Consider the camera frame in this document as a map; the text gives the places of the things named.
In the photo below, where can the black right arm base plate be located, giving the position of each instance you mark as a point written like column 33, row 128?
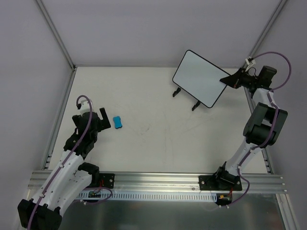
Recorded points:
column 206, row 182

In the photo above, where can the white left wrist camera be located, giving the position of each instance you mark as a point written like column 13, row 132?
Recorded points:
column 84, row 106

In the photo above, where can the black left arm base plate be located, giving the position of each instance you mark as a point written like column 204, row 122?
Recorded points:
column 106, row 180

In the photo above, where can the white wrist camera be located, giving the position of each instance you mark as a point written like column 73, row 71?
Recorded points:
column 84, row 106
column 250, row 62

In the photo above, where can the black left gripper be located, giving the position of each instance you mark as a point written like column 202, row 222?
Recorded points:
column 96, row 122

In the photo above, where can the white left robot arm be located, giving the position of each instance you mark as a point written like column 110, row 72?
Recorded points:
column 45, row 210

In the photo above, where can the aluminium frame post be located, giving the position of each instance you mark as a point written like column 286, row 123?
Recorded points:
column 267, row 27
column 43, row 10

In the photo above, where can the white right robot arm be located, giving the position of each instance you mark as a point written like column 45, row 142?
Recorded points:
column 261, row 130

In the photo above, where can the small white whiteboard black frame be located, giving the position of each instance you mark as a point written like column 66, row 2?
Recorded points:
column 200, row 78

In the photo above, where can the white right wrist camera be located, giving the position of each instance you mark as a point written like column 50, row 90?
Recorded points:
column 250, row 62

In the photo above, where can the left aluminium frame post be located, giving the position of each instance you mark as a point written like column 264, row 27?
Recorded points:
column 43, row 10

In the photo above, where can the blue whiteboard eraser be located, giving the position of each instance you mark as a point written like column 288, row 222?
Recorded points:
column 117, row 122

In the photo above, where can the right aluminium frame post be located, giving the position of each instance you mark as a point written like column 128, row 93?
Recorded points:
column 267, row 27

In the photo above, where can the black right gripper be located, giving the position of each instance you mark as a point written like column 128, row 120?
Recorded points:
column 239, row 79

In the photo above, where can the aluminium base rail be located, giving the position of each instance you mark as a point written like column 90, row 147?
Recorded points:
column 188, row 182

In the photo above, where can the white slotted cable duct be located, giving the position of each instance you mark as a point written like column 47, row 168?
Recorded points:
column 148, row 196

